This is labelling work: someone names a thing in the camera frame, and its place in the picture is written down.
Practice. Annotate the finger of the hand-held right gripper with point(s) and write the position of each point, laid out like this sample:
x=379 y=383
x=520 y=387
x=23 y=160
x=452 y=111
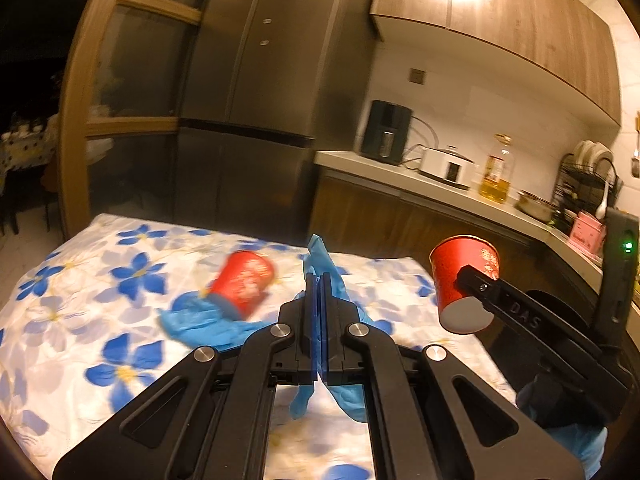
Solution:
x=505 y=300

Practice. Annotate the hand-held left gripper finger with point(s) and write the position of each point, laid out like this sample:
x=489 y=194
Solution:
x=325 y=320
x=314 y=320

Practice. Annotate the red paper cup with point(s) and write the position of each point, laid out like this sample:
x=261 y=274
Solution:
x=242 y=282
x=450 y=270

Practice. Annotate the blue disposable glove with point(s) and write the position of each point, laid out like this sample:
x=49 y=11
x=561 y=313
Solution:
x=320 y=255
x=200 y=322

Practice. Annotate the person's right hand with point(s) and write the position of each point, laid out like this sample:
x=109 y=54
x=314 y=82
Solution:
x=575 y=447

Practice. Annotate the steel pot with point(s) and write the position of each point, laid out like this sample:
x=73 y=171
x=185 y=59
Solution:
x=535 y=207

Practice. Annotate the pink utensil holder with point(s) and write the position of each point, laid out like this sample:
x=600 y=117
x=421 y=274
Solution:
x=585 y=232

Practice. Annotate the wooden kitchen counter cabinet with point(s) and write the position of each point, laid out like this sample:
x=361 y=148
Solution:
x=360 y=210

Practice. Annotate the cooking oil bottle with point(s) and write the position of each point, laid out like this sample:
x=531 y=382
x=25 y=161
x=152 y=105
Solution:
x=495 y=180

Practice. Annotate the white plastic spoon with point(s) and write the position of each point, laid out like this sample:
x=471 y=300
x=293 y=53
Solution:
x=601 y=207

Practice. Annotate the white rice cooker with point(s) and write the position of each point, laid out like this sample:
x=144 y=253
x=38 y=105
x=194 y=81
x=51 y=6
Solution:
x=442 y=165

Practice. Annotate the white plates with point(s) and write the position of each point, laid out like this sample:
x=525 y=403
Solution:
x=590 y=152

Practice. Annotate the dark air fryer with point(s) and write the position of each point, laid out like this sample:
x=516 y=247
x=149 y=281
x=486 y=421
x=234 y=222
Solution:
x=382 y=130

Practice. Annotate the blue floral white cloth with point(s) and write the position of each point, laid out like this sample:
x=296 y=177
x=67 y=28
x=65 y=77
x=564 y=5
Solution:
x=100 y=310

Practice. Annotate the grey refrigerator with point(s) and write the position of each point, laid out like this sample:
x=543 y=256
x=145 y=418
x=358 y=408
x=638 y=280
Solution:
x=265 y=85

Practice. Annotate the wooden glass door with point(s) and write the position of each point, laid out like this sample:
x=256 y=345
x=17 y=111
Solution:
x=75 y=110

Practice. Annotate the background dining table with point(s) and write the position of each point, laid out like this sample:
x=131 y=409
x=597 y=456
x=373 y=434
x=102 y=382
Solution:
x=25 y=150

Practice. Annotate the dark wall socket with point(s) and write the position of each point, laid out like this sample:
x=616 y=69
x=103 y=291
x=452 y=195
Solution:
x=417 y=76

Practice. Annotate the wooden wall cabinet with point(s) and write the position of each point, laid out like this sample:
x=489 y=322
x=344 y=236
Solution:
x=500 y=25

